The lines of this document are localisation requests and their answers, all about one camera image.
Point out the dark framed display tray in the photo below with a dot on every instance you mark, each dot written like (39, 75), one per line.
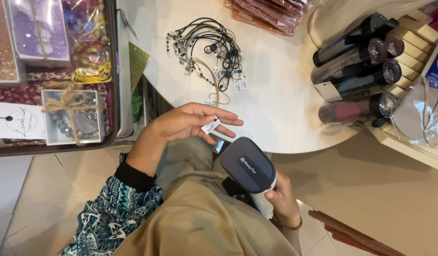
(114, 71)

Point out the person's left hand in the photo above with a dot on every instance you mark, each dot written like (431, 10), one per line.
(185, 122)

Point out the white barcode price tag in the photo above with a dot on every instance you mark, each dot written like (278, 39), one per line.
(210, 126)

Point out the pink tube with clear cap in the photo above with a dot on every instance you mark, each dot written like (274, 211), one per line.
(350, 110)

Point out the purple gift box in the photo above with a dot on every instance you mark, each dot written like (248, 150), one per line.
(39, 30)

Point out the cellophane bag of beads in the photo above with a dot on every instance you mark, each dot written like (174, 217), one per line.
(87, 28)

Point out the white paper label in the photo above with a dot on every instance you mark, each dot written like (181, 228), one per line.
(327, 91)

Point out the white printed card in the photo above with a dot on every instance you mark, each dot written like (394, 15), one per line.
(20, 122)

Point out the stack of red packets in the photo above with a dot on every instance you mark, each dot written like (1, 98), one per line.
(268, 12)

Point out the person's right fingers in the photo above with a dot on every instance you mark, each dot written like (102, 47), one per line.
(270, 194)

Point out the white box with beads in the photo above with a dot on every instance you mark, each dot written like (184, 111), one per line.
(87, 121)

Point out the green plant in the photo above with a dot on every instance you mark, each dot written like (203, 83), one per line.
(136, 105)

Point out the jute twine bow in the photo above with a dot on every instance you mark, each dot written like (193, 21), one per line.
(64, 103)

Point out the red patterned cloth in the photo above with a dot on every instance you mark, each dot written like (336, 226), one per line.
(16, 93)

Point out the dark grey barcode scanner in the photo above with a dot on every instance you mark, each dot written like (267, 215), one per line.
(247, 165)

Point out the brown wooden slat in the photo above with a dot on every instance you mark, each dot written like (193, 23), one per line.
(350, 233)

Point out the brown glitter gift box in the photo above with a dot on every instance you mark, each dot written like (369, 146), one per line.
(2, 46)

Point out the person's beige garment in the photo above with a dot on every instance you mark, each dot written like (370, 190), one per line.
(204, 220)

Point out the dark tube with clear cap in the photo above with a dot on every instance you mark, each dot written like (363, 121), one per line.
(341, 44)
(368, 81)
(346, 62)
(394, 43)

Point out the clear plastic bag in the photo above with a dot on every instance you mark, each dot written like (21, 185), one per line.
(418, 113)

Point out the cream rounded stand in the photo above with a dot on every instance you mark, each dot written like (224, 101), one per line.
(332, 17)

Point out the light wooden display rack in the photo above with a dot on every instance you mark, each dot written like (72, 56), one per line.
(414, 46)

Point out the green paper tag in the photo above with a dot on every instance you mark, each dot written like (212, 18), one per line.
(137, 62)

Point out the person's right hand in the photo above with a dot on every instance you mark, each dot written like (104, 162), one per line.
(285, 204)

